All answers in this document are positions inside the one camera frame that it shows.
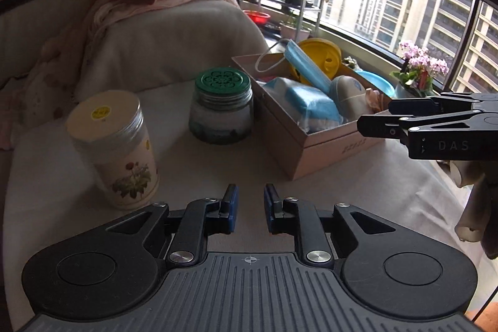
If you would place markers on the blue bowl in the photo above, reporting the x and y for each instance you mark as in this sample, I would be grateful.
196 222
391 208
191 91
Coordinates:
375 81

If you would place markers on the green lid glass jar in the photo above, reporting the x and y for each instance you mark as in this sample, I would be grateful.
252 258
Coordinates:
221 110

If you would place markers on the pink flowering plant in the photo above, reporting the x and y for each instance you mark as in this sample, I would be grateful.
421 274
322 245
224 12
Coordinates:
422 63

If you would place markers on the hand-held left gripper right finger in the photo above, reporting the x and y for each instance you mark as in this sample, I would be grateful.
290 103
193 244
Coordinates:
268 207

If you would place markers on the pink cardboard box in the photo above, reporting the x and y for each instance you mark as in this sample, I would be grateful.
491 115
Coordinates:
330 153

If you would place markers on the small potted plant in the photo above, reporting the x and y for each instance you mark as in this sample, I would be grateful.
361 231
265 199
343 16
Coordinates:
293 26

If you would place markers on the blue wet wipes packet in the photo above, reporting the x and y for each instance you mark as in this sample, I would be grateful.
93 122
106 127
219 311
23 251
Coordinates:
307 98

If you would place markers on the person's right hand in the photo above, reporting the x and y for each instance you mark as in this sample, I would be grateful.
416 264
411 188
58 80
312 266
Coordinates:
472 196

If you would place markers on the blue face mask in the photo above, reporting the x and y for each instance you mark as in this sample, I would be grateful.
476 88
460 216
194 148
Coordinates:
307 63

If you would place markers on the white roll-on bottle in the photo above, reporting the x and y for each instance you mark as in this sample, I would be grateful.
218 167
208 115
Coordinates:
346 91

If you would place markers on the red basin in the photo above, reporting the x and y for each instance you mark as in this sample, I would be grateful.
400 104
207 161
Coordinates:
257 17

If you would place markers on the white floral jar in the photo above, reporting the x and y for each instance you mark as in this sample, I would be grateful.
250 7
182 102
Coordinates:
116 153

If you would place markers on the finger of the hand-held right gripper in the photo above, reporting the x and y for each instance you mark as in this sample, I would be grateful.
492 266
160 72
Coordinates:
467 100
447 141

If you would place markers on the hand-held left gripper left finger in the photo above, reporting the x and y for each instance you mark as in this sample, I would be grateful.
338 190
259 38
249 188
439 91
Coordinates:
233 207

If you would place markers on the pink floral blanket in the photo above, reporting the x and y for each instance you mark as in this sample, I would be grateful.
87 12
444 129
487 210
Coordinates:
116 17

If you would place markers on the pink cloth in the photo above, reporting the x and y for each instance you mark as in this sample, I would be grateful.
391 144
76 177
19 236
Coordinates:
375 100

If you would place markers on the yellow plastic toy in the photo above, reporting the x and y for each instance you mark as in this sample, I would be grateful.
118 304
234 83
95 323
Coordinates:
323 52

